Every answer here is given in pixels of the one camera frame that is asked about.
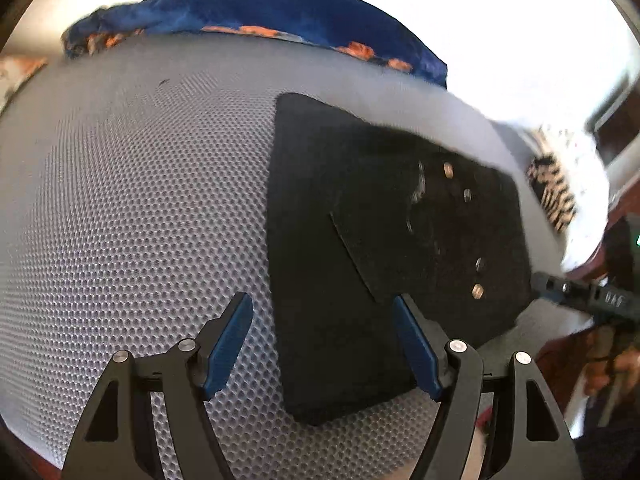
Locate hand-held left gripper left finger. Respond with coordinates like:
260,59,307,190
60,291,255,480

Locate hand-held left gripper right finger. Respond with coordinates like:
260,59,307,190
392,294,583,480

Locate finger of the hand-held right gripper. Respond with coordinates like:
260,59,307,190
531,271,594,309

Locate black pants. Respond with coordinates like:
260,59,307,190
267,91,534,427

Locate person's right hand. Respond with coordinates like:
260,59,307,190
582,332,640,397

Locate black white patterned cloth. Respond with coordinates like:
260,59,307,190
525,152,579,234

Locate white bed sheet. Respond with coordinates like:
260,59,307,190
492,119,618,272

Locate grey mesh mat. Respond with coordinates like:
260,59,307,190
0,35,596,480

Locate brown wooden cabinet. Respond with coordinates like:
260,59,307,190
587,85,640,171

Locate orange patterned cloth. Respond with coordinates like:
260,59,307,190
0,56,49,111

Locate blue orange printed blanket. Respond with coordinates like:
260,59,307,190
61,0,448,90

